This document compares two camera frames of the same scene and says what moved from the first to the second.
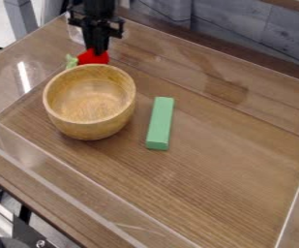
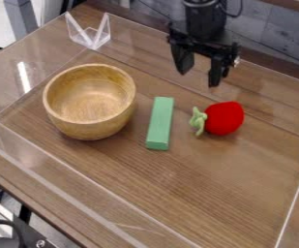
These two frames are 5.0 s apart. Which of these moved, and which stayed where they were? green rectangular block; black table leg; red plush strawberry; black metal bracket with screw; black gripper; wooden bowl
Moved: red plush strawberry; black gripper
Stayed: black table leg; black metal bracket with screw; wooden bowl; green rectangular block
